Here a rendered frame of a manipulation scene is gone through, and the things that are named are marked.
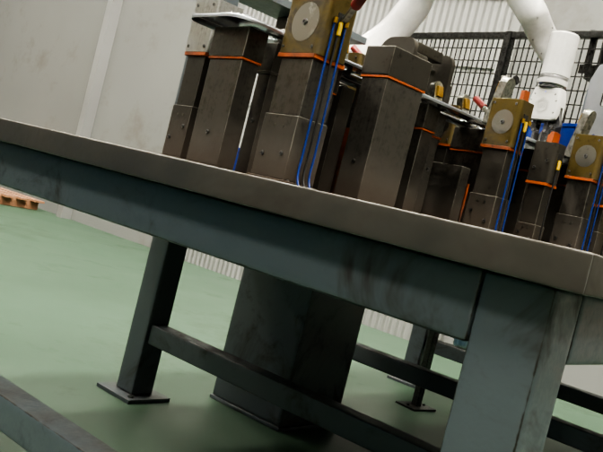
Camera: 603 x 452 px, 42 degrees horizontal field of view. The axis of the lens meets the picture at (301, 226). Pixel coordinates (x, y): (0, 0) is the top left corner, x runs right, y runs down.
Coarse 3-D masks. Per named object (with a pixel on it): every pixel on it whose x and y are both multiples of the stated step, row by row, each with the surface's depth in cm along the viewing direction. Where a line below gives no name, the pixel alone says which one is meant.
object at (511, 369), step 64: (64, 192) 130; (128, 192) 119; (192, 192) 111; (256, 256) 101; (320, 256) 94; (384, 256) 89; (448, 320) 83; (512, 320) 78; (576, 320) 82; (0, 384) 141; (128, 384) 231; (256, 384) 201; (448, 384) 260; (512, 384) 77; (64, 448) 123; (384, 448) 175; (448, 448) 81; (512, 448) 76; (576, 448) 232
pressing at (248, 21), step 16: (192, 16) 154; (208, 16) 150; (224, 16) 151; (240, 16) 144; (272, 32) 155; (352, 64) 163; (352, 80) 188; (448, 112) 197; (464, 112) 189; (480, 128) 211; (528, 144) 219
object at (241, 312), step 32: (256, 288) 247; (288, 288) 239; (256, 320) 245; (288, 320) 237; (320, 320) 238; (352, 320) 251; (256, 352) 243; (288, 352) 235; (320, 352) 242; (352, 352) 255; (224, 384) 250; (320, 384) 245; (256, 416) 240; (288, 416) 236
